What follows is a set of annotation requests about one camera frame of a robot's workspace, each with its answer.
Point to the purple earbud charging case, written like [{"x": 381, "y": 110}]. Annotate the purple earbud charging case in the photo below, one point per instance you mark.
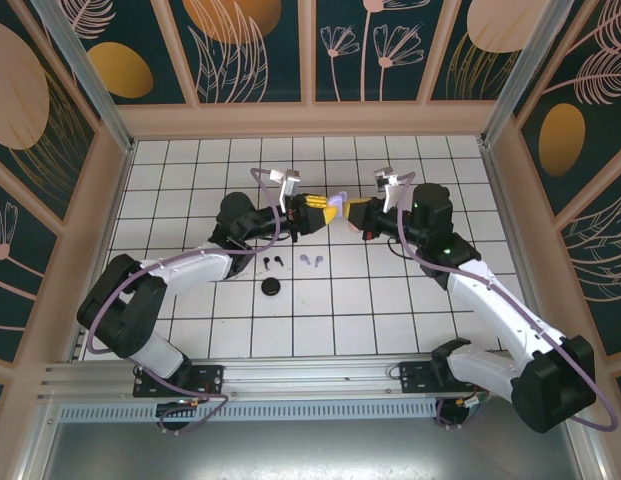
[{"x": 336, "y": 202}]

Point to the aluminium table side rail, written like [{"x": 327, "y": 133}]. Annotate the aluminium table side rail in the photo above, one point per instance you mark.
[
  {"x": 105, "y": 250},
  {"x": 517, "y": 250}
]

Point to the aluminium mounting rail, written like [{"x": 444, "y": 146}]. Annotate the aluminium mounting rail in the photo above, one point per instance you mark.
[{"x": 310, "y": 380}]

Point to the pink earbud charging case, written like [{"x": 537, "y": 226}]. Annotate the pink earbud charging case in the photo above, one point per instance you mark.
[{"x": 355, "y": 229}]

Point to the black earbud charging case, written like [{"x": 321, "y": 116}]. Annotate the black earbud charging case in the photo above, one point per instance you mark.
[{"x": 270, "y": 286}]

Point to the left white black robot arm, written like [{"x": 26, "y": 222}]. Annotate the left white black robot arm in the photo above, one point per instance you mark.
[{"x": 190, "y": 267}]

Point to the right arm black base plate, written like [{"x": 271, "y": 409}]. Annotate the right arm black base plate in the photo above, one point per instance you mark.
[{"x": 415, "y": 380}]

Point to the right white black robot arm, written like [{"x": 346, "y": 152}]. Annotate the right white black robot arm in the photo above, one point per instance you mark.
[{"x": 490, "y": 305}]

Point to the clear vertical tube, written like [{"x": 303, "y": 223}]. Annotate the clear vertical tube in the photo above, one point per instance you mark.
[{"x": 525, "y": 65}]

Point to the aluminium corner post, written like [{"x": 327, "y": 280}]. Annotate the aluminium corner post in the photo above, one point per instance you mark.
[{"x": 90, "y": 80}]

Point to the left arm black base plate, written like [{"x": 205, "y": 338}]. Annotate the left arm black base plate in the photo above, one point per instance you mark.
[{"x": 210, "y": 380}]

